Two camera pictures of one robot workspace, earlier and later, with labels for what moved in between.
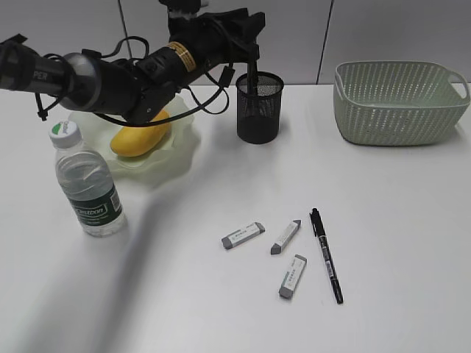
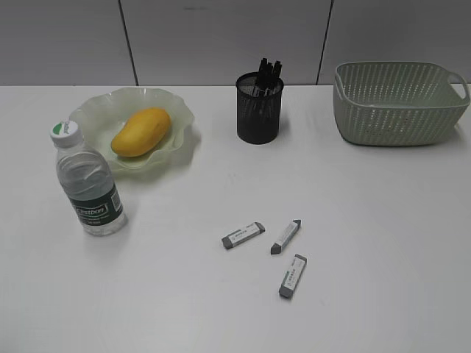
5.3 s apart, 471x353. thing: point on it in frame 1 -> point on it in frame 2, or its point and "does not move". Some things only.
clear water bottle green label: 87,177 does not move
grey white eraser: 276,248 does not move
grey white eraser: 242,235 does not move
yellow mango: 133,140 does not move
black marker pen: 319,232 -> 270,84
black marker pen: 252,79 -> 263,74
